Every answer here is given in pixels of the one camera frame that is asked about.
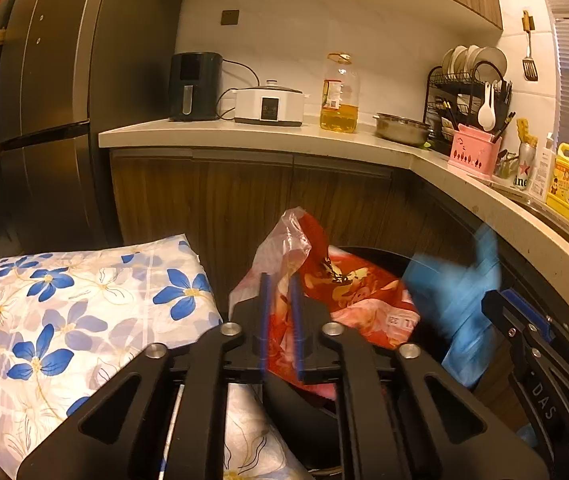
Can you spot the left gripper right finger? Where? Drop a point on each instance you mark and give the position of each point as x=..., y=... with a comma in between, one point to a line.
x=401, y=416

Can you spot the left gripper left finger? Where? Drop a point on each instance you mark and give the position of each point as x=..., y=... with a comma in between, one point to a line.
x=163, y=415

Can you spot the blue knotted plastic bag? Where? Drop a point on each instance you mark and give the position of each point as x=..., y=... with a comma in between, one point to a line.
x=450, y=297

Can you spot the red printed clear bag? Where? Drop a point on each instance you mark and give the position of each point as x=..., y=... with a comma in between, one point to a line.
x=356, y=292

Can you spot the floral blue white tablecloth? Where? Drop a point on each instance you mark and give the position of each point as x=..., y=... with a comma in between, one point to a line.
x=69, y=321

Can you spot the yellow detergent bottle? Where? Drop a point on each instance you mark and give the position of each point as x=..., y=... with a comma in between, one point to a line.
x=558, y=193

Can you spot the white slim bottle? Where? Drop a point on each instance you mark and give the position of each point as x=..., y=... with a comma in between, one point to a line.
x=544, y=165

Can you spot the wooden lower cabinets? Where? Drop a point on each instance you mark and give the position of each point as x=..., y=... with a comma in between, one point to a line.
x=227, y=201

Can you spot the pink utensil basket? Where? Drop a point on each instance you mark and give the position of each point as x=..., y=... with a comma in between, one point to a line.
x=474, y=151

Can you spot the white rice spoon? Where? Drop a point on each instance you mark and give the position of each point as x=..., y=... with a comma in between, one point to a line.
x=486, y=115

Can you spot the steel bowl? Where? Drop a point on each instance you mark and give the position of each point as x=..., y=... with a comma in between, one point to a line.
x=401, y=130

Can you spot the black dish rack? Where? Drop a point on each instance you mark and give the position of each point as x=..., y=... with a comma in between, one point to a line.
x=455, y=93

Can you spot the hanging metal spatula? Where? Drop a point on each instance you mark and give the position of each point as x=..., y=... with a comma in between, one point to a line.
x=529, y=65

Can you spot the cooking oil bottle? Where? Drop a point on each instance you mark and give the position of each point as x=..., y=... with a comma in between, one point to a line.
x=340, y=94

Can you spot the white slow cooker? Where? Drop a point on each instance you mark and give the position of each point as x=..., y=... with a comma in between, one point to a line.
x=270, y=104

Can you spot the black air fryer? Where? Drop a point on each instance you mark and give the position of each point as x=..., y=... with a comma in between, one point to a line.
x=195, y=79

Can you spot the dark steel refrigerator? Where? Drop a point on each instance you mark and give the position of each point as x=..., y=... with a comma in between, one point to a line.
x=70, y=70

